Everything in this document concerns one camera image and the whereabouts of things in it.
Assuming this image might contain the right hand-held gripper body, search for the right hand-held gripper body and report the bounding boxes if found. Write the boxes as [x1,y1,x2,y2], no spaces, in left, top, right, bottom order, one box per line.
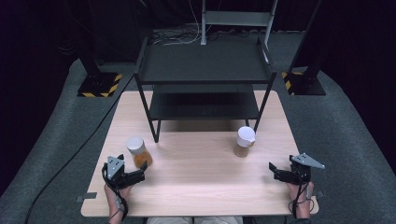
[289,152,327,186]

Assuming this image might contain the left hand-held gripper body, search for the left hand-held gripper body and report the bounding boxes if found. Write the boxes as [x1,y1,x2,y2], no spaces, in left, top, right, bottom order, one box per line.
[101,154,134,190]

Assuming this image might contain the orange powder jar white lid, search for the orange powder jar white lid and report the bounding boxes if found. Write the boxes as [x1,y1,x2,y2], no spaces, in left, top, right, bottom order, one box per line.
[125,135,154,169]

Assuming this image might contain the brown powder jar white lid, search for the brown powder jar white lid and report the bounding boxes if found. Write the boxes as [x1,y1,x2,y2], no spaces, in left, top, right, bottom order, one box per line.
[233,125,257,159]

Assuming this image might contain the black two-tier shelf rack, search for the black two-tier shelf rack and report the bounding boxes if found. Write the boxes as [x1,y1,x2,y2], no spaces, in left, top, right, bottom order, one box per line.
[134,36,277,144]

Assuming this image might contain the person's left hand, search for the person's left hand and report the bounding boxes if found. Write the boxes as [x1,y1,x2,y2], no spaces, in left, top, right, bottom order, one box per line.
[104,183,134,214]

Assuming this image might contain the person's right hand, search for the person's right hand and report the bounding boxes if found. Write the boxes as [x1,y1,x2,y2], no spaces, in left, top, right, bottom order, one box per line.
[286,181,316,220]

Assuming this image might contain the person's light trousers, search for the person's light trousers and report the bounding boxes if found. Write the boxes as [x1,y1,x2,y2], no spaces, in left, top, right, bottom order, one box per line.
[146,216,245,224]

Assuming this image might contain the black stand with striped base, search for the black stand with striped base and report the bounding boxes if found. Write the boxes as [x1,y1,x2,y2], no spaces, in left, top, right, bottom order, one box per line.
[281,0,327,97]
[64,0,123,98]

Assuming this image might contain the grey metal stand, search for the grey metal stand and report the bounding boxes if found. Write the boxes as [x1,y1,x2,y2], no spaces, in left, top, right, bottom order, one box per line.
[200,0,279,49]

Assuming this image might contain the right hand-held gripper cable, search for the right hand-held gripper cable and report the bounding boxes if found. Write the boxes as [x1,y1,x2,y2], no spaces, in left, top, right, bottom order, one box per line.
[288,181,315,219]

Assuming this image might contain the hand-held gripper cable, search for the hand-held gripper cable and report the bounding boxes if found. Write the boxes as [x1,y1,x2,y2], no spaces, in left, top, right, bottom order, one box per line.
[288,181,315,219]
[101,164,130,222]

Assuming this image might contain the left hand-held gripper cable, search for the left hand-held gripper cable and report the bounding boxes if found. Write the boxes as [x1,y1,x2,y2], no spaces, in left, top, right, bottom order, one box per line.
[101,164,130,222]

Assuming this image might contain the black cable on floor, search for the black cable on floor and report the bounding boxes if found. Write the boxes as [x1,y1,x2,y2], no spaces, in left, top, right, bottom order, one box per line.
[23,74,135,224]

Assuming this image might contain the bundle of floor cables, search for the bundle of floor cables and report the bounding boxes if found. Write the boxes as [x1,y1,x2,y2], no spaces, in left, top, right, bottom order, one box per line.
[148,0,269,47]

